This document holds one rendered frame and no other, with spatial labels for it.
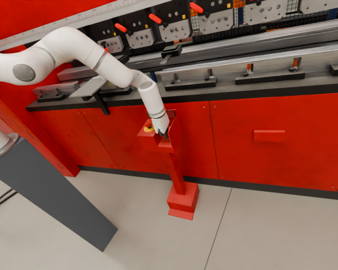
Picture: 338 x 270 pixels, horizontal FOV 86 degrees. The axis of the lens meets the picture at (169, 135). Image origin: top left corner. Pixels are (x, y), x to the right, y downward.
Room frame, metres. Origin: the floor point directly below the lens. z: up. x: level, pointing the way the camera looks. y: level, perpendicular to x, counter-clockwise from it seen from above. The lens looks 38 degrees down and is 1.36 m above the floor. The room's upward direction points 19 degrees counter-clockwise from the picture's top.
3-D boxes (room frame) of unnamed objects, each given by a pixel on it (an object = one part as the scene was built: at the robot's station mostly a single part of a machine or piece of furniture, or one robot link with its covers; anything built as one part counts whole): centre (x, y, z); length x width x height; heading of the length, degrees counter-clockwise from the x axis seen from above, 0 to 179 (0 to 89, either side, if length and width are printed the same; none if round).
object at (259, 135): (0.68, -0.53, 0.58); 0.15 x 0.02 x 0.07; 60
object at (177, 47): (1.25, -0.17, 1.01); 0.26 x 0.12 x 0.05; 150
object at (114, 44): (1.24, 0.14, 1.22); 0.15 x 0.09 x 0.17; 60
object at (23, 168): (0.77, 0.75, 0.50); 0.18 x 0.18 x 1.00; 48
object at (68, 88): (1.60, 0.77, 0.92); 0.50 x 0.06 x 0.10; 60
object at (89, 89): (1.20, 0.36, 1.00); 0.26 x 0.18 x 0.01; 150
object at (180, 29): (1.04, -0.21, 1.22); 0.15 x 0.09 x 0.17; 60
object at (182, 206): (0.81, 0.06, 0.06); 0.25 x 0.20 x 0.12; 148
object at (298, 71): (0.78, -0.56, 0.89); 0.30 x 0.05 x 0.03; 60
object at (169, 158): (0.83, 0.04, 0.39); 0.06 x 0.06 x 0.54; 58
